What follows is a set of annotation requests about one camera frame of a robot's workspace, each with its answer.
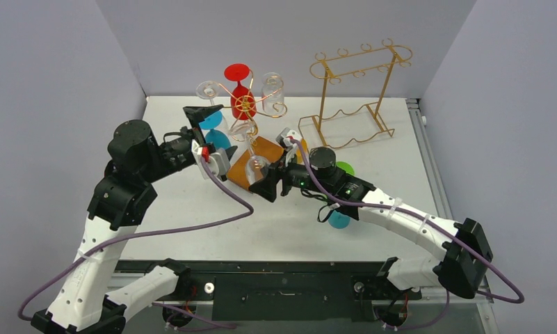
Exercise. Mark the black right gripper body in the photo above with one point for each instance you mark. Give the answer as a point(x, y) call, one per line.
point(280, 177)

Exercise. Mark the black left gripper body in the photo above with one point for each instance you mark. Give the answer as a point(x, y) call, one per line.
point(174, 155)

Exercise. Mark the clear champagne flute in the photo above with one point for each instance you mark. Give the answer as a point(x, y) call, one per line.
point(209, 90)

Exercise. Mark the blue plastic goblet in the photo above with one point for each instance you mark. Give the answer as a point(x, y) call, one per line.
point(338, 220)
point(215, 130)

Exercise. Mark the gold spiral rack wooden base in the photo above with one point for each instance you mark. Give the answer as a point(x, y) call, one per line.
point(235, 123)

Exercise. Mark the red plastic goblet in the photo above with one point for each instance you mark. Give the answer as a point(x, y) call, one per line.
point(242, 101)

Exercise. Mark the patterned clear glass goblet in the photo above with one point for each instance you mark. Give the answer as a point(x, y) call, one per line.
point(272, 94)

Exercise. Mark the small clear wine glass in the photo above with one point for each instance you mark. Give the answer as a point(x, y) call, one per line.
point(250, 166)

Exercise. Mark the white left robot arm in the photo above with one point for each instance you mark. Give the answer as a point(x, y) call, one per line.
point(117, 207)

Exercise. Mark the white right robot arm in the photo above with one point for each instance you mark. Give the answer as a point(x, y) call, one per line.
point(457, 252)

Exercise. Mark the orange plastic goblet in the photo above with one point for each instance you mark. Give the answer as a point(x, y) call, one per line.
point(300, 152)

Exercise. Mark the green plastic goblet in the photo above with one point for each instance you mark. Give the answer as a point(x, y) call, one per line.
point(346, 167)

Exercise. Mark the blue plastic goblet front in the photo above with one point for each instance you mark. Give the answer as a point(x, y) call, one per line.
point(338, 220)

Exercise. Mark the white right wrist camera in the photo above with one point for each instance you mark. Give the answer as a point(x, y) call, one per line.
point(285, 140)

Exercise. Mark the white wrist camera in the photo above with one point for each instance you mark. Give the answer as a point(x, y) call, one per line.
point(285, 140)
point(218, 162)

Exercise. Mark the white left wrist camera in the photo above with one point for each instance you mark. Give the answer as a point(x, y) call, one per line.
point(218, 162)

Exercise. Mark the gold rectangular wire glass rack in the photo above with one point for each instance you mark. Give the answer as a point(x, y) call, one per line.
point(354, 84)

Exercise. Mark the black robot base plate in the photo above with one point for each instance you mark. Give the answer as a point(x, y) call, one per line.
point(289, 291)

